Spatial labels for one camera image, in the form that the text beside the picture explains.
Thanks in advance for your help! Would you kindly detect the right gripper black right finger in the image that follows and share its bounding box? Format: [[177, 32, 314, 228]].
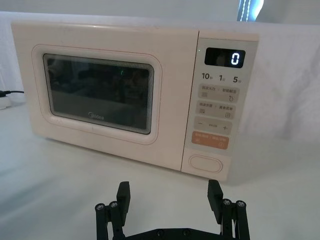
[[207, 179, 250, 240]]

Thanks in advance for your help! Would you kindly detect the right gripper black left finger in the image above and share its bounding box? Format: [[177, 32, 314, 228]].
[[94, 181, 131, 240]]

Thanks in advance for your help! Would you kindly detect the white table cloth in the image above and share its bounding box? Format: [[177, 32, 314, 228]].
[[0, 11, 320, 240]]

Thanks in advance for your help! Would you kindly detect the cream microwave oven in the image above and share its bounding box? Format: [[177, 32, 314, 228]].
[[10, 21, 260, 183]]

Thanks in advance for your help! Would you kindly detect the white curtain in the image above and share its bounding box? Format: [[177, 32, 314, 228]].
[[0, 0, 320, 29]]

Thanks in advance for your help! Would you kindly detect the black power cable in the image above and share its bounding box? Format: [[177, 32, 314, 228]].
[[0, 89, 26, 99]]

